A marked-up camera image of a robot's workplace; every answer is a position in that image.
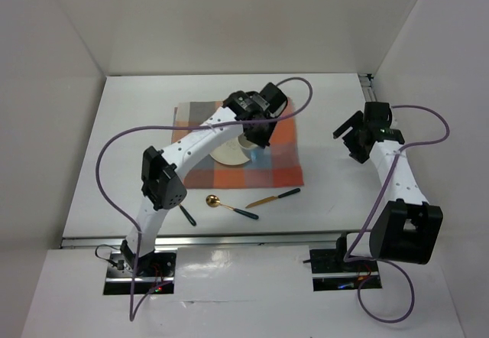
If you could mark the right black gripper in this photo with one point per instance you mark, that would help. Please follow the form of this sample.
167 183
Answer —
355 121

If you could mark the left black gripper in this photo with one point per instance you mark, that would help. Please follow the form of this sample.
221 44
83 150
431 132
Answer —
260 140

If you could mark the light blue mug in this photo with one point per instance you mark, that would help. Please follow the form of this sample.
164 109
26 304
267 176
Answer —
252 150

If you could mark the checkered orange blue cloth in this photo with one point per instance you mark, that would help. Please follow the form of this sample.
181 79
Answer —
279 166

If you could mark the cream ceramic plate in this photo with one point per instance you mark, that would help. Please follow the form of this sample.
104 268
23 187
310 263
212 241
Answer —
234 152

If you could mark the gold fork green handle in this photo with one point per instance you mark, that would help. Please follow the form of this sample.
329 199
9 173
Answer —
188 216

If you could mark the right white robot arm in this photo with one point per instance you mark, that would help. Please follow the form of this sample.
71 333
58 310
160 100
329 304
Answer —
402 225

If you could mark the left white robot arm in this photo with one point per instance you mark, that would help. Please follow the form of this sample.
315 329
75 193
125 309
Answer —
163 171

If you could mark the aluminium side rail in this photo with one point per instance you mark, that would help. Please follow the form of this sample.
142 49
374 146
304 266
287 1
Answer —
366 81

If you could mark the gold knife green handle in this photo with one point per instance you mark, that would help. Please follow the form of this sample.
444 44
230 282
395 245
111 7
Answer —
273 198

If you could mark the gold spoon green handle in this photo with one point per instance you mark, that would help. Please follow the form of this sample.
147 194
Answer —
214 202

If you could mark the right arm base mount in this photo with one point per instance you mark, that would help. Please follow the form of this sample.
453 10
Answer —
331 273

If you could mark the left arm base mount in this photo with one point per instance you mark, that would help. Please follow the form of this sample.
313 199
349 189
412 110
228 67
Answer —
158 275

